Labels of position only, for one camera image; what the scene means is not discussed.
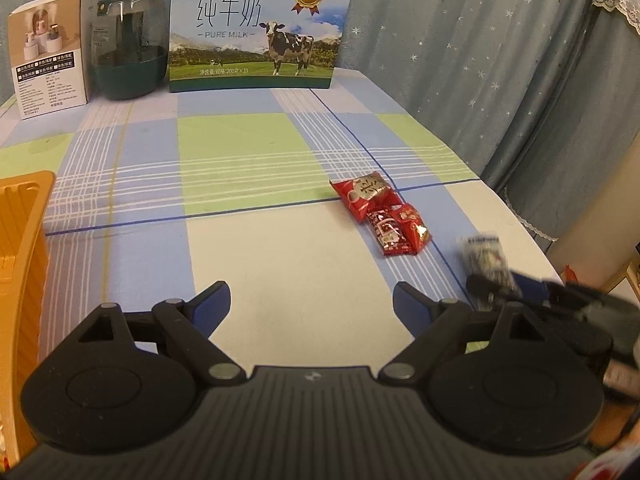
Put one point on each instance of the white product box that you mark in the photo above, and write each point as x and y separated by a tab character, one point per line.
47	60

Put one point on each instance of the blue star-print curtain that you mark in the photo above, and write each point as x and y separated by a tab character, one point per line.
450	50

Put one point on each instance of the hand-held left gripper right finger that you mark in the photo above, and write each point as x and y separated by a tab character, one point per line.
410	305

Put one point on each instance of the blue milk carton box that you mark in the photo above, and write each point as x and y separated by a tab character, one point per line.
260	30

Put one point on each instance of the person's right hand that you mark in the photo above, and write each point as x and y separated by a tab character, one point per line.
620	380

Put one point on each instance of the red white garment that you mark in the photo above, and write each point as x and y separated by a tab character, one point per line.
607	466

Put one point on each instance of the grey white snack packet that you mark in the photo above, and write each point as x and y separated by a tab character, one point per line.
485	257

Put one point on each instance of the large red snack packet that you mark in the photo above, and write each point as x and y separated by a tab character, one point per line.
361	195

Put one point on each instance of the blue lace-trimmed appliance cover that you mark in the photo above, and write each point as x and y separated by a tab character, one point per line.
570	125

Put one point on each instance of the orange plastic tray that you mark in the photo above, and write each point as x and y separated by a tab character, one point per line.
22	285

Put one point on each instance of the dark green glass jar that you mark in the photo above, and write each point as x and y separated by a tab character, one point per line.
127	65

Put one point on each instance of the checked tablecloth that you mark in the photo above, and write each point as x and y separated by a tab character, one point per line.
240	200

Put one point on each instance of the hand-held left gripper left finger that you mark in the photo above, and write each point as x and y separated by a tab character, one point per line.
212	305

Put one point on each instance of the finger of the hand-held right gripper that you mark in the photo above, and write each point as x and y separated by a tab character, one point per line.
485	287
530	285

